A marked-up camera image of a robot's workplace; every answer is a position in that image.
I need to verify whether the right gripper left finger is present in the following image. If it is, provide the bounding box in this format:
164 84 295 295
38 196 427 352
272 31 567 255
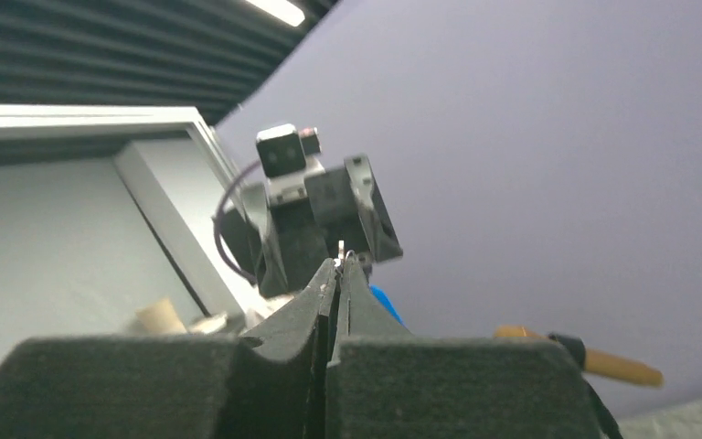
0 261 338 438

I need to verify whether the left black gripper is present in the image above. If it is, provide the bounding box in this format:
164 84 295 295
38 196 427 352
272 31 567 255
218 155 403 298

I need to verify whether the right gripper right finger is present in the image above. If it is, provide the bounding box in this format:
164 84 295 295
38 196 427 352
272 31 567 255
326 255 601 438

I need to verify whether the silver key with ring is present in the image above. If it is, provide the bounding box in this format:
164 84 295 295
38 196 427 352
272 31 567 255
334 240 356 273

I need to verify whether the blue key tag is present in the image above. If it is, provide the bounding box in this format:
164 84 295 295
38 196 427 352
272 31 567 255
369 285 405 326

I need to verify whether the gold microphone on black stand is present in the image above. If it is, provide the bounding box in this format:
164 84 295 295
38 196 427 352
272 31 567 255
494 326 665 439

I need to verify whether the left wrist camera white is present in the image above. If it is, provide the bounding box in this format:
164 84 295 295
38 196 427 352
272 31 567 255
256 123 325 204

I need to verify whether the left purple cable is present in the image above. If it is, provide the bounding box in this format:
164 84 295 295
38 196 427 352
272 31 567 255
212 159 262 286

